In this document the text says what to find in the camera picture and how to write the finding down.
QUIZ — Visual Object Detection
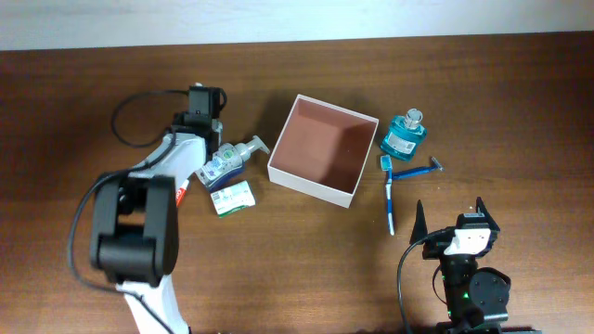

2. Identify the blue mouthwash bottle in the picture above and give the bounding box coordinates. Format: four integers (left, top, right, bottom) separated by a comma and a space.
381, 109, 427, 161

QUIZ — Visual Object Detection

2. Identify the clear hand soap pump bottle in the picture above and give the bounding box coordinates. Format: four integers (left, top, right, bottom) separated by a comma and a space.
196, 135, 270, 192

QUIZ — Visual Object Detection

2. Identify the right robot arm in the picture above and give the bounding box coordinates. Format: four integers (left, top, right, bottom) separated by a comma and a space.
397, 198, 535, 334

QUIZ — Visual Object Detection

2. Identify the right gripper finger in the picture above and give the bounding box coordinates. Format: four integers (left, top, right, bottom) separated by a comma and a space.
409, 199, 428, 245
476, 197, 500, 232

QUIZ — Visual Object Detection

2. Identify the blue white toothbrush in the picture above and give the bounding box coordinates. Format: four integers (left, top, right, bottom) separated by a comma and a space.
380, 155, 395, 236

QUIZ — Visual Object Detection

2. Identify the white cardboard box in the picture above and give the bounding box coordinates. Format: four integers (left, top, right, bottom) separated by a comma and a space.
267, 95, 379, 208

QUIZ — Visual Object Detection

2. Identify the white green soap packet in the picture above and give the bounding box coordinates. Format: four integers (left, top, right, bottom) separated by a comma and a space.
211, 181, 256, 217

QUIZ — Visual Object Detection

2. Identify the red green toothpaste tube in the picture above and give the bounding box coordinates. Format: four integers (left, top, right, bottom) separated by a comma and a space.
175, 179, 190, 207

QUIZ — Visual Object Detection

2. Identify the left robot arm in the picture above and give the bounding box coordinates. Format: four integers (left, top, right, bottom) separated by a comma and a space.
86, 83, 227, 333

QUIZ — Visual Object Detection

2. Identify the blue disposable razor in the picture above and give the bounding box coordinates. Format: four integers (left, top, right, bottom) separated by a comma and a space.
392, 157, 444, 180

